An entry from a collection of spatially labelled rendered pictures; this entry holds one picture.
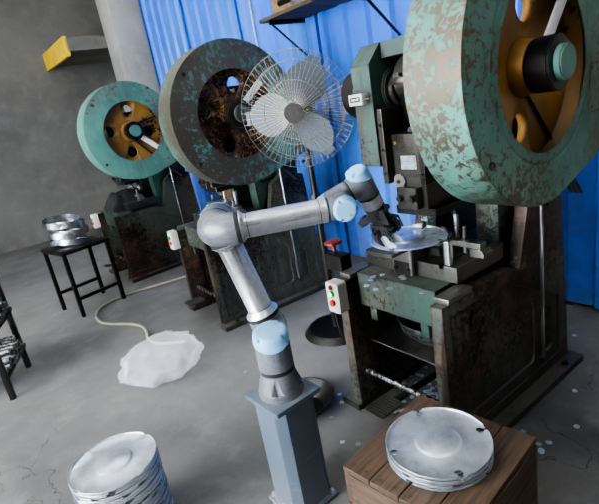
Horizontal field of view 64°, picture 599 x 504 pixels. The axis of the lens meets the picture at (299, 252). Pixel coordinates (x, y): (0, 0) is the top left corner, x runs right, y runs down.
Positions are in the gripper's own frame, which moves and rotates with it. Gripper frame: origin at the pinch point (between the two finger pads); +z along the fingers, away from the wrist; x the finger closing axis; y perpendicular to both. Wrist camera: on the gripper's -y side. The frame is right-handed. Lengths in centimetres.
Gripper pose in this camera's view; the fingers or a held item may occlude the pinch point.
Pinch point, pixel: (391, 247)
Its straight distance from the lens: 176.9
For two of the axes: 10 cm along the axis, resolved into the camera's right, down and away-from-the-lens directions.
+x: 6.1, -6.9, 3.9
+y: 6.3, 1.3, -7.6
